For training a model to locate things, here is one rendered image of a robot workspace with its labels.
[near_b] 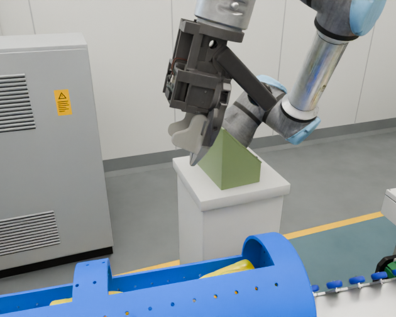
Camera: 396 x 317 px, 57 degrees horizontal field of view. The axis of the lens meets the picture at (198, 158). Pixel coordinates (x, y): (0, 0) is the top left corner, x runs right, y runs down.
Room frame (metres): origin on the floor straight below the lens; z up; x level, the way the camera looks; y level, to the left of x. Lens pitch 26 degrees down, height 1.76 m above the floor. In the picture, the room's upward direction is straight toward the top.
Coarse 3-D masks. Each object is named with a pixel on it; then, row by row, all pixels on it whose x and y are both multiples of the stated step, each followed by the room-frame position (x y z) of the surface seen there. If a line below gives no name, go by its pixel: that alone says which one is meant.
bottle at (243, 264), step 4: (240, 260) 0.71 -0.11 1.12; (244, 260) 0.71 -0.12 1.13; (248, 260) 0.71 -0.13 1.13; (232, 264) 0.70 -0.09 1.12; (236, 264) 0.70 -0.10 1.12; (240, 264) 0.69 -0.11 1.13; (244, 264) 0.69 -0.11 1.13; (248, 264) 0.69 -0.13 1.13; (252, 264) 0.70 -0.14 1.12; (224, 268) 0.68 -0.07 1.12; (228, 268) 0.68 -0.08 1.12; (232, 268) 0.68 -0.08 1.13; (236, 268) 0.68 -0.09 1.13; (240, 268) 0.68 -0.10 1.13; (244, 268) 0.68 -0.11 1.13; (248, 268) 0.68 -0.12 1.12; (252, 268) 0.68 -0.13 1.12; (212, 272) 0.67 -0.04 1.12; (216, 272) 0.67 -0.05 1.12; (220, 272) 0.67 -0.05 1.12; (204, 276) 0.66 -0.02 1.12; (208, 276) 0.66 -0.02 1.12; (216, 296) 0.62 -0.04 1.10
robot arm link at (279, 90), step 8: (264, 80) 1.16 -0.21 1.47; (272, 80) 1.15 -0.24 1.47; (272, 88) 1.14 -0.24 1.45; (280, 88) 1.15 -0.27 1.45; (240, 96) 1.17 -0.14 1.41; (280, 96) 1.12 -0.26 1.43; (248, 104) 1.13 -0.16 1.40; (256, 112) 1.12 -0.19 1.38; (264, 112) 1.11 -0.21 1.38; (264, 120) 1.12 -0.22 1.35
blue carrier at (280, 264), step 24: (264, 240) 0.66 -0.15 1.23; (288, 240) 0.66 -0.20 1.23; (96, 264) 0.58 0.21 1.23; (192, 264) 0.72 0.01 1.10; (216, 264) 0.74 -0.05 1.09; (264, 264) 0.74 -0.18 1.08; (288, 264) 0.58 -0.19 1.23; (48, 288) 0.64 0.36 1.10; (72, 288) 0.65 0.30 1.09; (96, 288) 0.51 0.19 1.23; (120, 288) 0.68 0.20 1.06; (144, 288) 0.69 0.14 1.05; (168, 288) 0.52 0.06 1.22; (192, 288) 0.52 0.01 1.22; (216, 288) 0.53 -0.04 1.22; (240, 288) 0.53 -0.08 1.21; (264, 288) 0.54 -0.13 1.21; (288, 288) 0.54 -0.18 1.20; (0, 312) 0.61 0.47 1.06; (24, 312) 0.46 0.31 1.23; (48, 312) 0.47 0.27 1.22; (72, 312) 0.47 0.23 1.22; (96, 312) 0.47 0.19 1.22; (120, 312) 0.47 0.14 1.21; (144, 312) 0.48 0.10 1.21; (168, 312) 0.48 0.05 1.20; (192, 312) 0.49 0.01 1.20; (216, 312) 0.49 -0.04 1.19; (240, 312) 0.50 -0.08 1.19; (264, 312) 0.50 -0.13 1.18; (288, 312) 0.51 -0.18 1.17; (312, 312) 0.52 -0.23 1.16
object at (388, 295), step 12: (372, 288) 0.81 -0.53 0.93; (384, 288) 0.81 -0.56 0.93; (324, 300) 0.76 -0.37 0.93; (336, 300) 0.76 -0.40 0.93; (348, 300) 0.76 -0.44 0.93; (360, 300) 0.76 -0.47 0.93; (372, 300) 0.76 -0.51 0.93; (384, 300) 0.76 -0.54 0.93; (324, 312) 0.72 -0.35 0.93; (336, 312) 0.72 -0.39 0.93; (348, 312) 0.72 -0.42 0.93; (360, 312) 0.72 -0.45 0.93; (372, 312) 0.72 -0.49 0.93; (384, 312) 0.72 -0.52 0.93
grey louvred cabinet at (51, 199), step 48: (0, 48) 1.88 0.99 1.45; (48, 48) 1.95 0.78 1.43; (0, 96) 1.84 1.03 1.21; (48, 96) 1.92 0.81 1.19; (0, 144) 1.82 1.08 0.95; (48, 144) 1.90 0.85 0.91; (96, 144) 1.99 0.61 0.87; (0, 192) 1.80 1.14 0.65; (48, 192) 1.88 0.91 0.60; (96, 192) 1.97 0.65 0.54; (0, 240) 1.77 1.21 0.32; (48, 240) 1.86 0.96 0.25; (96, 240) 1.96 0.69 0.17
